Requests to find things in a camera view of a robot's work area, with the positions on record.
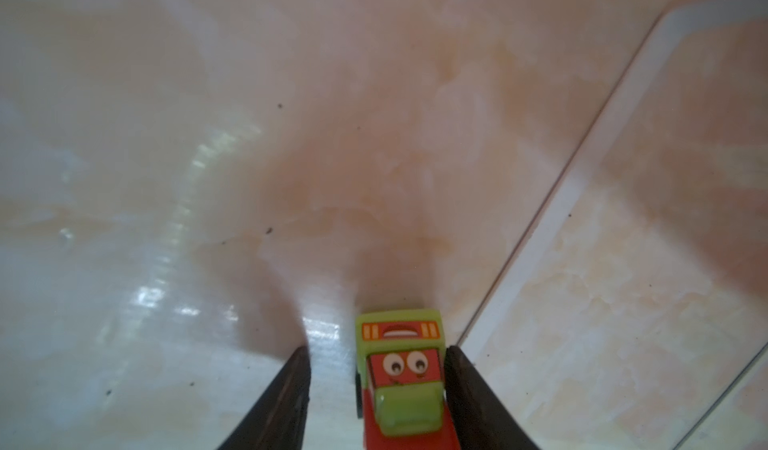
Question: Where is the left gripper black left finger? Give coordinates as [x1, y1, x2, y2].
[219, 346, 311, 450]

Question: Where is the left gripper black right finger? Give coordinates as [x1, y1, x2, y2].
[444, 345, 540, 450]

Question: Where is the grey olive toy car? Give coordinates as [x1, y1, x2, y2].
[355, 309, 460, 450]

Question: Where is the wooden two-tier white-frame shelf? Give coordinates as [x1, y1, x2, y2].
[458, 0, 767, 362]

